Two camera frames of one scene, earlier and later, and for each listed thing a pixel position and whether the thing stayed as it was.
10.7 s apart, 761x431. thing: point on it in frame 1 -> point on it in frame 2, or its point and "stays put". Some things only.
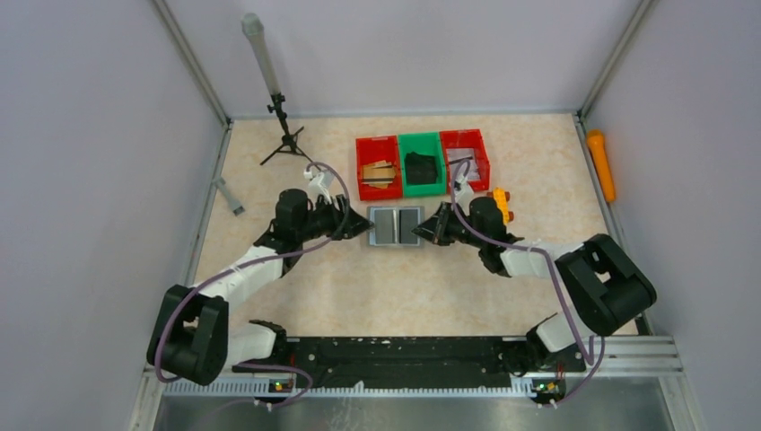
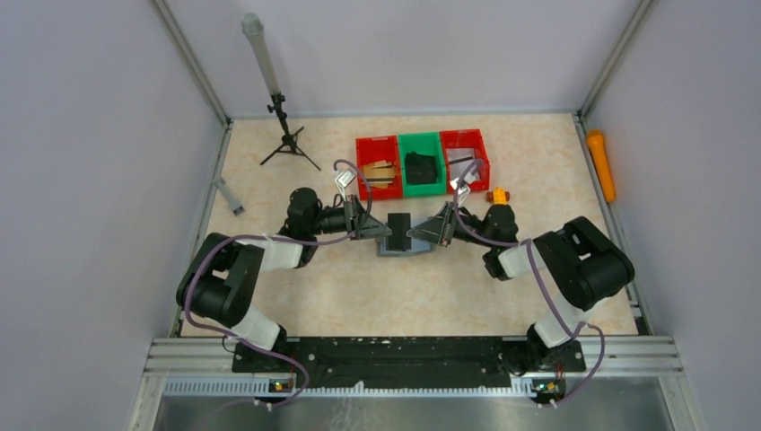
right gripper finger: (432, 230) stays put
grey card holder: (394, 225) -> (418, 248)
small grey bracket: (236, 207) stays put
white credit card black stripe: (456, 156) stays put
